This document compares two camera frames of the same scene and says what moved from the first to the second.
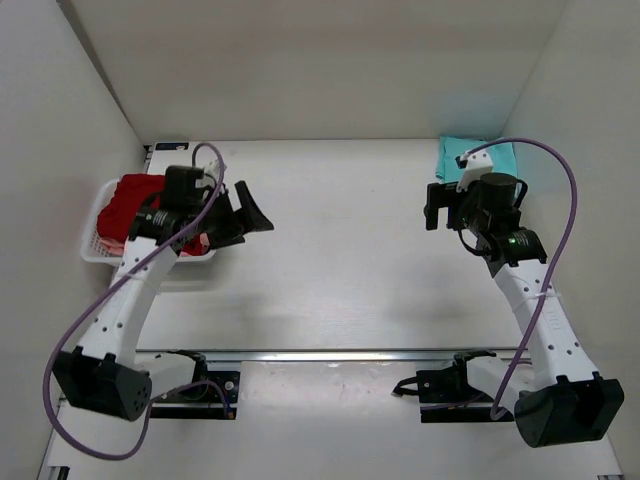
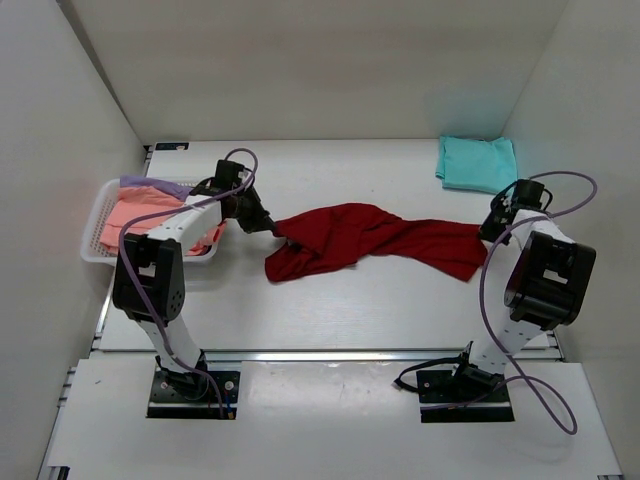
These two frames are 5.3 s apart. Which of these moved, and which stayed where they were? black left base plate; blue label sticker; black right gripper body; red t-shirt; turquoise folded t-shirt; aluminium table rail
Moved: black right gripper body; red t-shirt
Stayed: black left base plate; aluminium table rail; turquoise folded t-shirt; blue label sticker
